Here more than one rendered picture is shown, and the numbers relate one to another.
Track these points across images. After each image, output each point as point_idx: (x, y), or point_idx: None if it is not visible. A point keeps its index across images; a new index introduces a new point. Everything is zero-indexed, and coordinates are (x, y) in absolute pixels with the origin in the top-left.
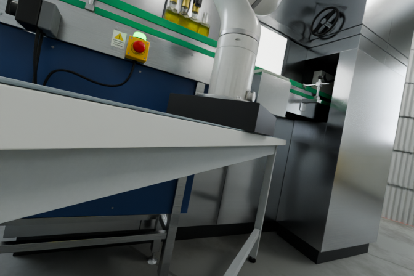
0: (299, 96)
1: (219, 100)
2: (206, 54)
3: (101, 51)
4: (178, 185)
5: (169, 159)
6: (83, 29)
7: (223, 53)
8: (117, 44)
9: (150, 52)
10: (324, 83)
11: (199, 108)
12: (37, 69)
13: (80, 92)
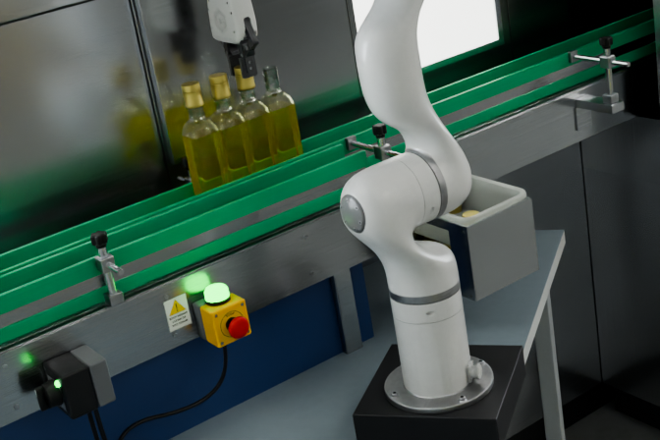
0: (567, 96)
1: (438, 419)
2: (326, 206)
3: (162, 352)
4: None
5: None
6: (122, 339)
7: (413, 335)
8: (180, 320)
9: (234, 292)
10: (620, 63)
11: (412, 432)
12: None
13: (156, 434)
